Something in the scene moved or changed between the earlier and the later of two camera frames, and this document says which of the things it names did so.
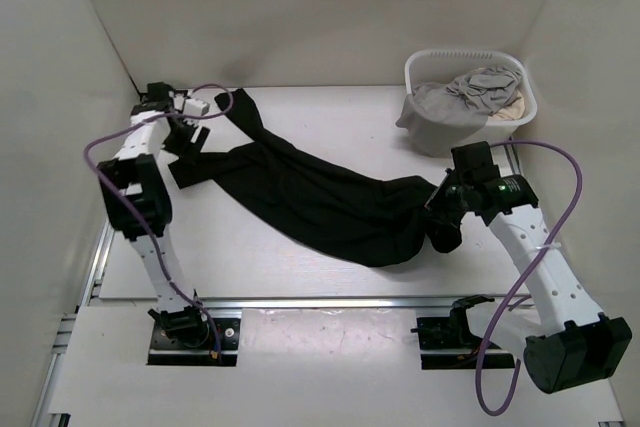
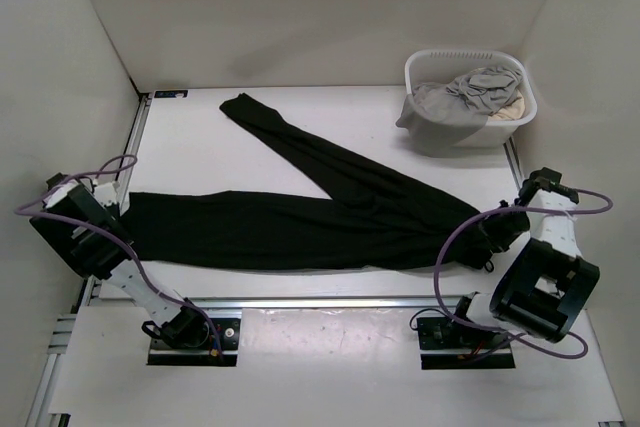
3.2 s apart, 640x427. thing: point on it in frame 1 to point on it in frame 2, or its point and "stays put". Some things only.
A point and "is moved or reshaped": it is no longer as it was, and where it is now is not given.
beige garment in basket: (512, 111) stays put
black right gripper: (435, 208) to (492, 236)
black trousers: (320, 208) is moved or reshaped
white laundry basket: (440, 65) stays put
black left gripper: (188, 148) to (119, 220)
